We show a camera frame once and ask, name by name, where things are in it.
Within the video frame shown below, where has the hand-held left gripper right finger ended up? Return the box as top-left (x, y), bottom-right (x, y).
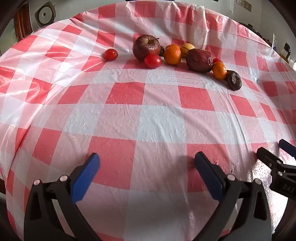
top-left (194, 152), bottom-right (273, 241)

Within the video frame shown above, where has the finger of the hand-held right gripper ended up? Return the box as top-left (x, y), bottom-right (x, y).
top-left (279, 139), bottom-right (296, 161)
top-left (256, 147), bottom-right (296, 178)

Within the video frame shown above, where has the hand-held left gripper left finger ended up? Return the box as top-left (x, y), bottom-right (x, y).
top-left (24, 152), bottom-right (102, 241)

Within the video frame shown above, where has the small mandarin orange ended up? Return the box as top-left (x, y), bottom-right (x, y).
top-left (212, 62), bottom-right (228, 80)

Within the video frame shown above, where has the dark red wrinkled fruit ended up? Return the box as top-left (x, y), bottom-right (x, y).
top-left (186, 48), bottom-right (213, 73)

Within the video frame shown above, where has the large orange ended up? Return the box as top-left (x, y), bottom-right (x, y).
top-left (164, 44), bottom-right (182, 65)

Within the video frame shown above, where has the yellow striped pepino melon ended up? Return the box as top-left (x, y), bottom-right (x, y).
top-left (181, 43), bottom-right (196, 58)

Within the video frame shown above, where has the red apple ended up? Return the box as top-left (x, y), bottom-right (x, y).
top-left (132, 34), bottom-right (161, 62)

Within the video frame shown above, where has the red white checked tablecloth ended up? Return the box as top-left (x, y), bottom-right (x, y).
top-left (0, 0), bottom-right (296, 241)

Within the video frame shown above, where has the dark bottle with yellow label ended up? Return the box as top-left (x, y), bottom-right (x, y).
top-left (281, 43), bottom-right (291, 63)

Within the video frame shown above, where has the dark lidded pot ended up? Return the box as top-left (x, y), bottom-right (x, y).
top-left (246, 23), bottom-right (263, 37)

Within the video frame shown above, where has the brown wooden door frame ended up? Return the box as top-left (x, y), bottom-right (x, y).
top-left (14, 5), bottom-right (33, 40)

